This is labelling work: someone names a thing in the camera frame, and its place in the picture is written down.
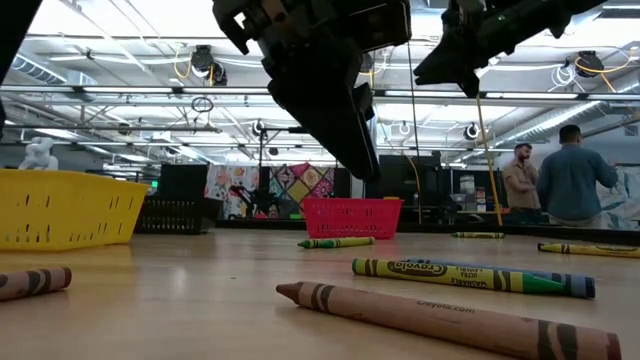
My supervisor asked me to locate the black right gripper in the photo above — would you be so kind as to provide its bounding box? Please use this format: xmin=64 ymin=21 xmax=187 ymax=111
xmin=413 ymin=0 xmax=506 ymax=98

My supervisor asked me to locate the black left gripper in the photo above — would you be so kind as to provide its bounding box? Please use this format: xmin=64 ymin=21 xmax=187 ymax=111
xmin=212 ymin=0 xmax=382 ymax=184

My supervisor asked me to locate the yellow green crayon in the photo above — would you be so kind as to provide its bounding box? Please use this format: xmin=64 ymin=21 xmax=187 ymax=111
xmin=451 ymin=230 xmax=506 ymax=240

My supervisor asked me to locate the brown crayon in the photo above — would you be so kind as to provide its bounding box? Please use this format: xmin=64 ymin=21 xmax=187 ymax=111
xmin=0 ymin=266 xmax=73 ymax=303
xmin=275 ymin=280 xmax=623 ymax=360

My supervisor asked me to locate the blue crayon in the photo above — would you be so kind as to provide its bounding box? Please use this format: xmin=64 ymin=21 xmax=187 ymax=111
xmin=403 ymin=256 xmax=597 ymax=300

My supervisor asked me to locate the black gantry stand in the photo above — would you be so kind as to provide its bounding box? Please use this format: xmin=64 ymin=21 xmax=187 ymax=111
xmin=256 ymin=126 xmax=340 ymax=169

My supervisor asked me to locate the colourful patterned fabric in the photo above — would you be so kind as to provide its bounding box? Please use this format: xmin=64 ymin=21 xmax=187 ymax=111
xmin=204 ymin=161 xmax=337 ymax=221

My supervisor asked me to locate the black computer tower case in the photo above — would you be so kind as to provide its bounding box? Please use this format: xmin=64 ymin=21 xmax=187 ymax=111
xmin=377 ymin=154 xmax=445 ymax=225

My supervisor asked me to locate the red plastic basket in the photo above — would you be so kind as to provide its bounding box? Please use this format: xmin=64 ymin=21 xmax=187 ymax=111
xmin=302 ymin=197 xmax=404 ymax=240

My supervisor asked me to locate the person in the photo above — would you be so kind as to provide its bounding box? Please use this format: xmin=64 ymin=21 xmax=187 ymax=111
xmin=501 ymin=142 xmax=543 ymax=226
xmin=536 ymin=124 xmax=620 ymax=229

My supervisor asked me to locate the black cabinet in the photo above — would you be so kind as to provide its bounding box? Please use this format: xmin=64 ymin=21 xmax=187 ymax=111
xmin=158 ymin=163 xmax=210 ymax=201

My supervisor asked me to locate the black plastic basket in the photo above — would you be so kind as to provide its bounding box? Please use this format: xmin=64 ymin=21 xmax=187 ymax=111
xmin=134 ymin=195 xmax=221 ymax=235

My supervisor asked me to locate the yellow plastic basket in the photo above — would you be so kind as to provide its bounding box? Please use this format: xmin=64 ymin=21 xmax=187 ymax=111
xmin=0 ymin=168 xmax=151 ymax=252

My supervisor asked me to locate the white humanoid figure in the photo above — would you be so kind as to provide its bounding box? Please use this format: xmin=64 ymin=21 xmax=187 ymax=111
xmin=17 ymin=136 xmax=60 ymax=172

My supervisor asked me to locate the black hanging cord reel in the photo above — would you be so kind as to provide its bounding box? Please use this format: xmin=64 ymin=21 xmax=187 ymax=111
xmin=189 ymin=44 xmax=230 ymax=87
xmin=573 ymin=49 xmax=607 ymax=79

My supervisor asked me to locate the yellow power cord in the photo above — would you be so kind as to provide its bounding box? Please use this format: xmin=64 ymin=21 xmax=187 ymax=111
xmin=473 ymin=92 xmax=504 ymax=227

